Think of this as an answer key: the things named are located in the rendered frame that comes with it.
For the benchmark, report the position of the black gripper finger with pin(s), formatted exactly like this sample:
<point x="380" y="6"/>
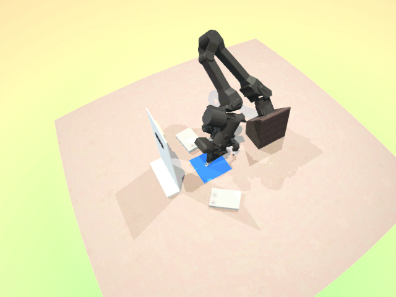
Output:
<point x="211" y="156"/>
<point x="221" y="152"/>

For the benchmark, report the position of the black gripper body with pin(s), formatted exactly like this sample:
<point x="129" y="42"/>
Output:
<point x="222" y="139"/>

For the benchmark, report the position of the blue flat square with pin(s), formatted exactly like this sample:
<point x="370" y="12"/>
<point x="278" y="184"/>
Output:
<point x="215" y="169"/>

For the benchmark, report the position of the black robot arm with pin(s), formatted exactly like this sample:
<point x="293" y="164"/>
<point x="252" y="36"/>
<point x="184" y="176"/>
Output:
<point x="211" y="43"/>

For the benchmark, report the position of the white flat rectangular block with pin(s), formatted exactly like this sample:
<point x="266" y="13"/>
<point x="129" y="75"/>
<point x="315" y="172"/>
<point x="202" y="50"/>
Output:
<point x="225" y="199"/>
<point x="187" y="138"/>

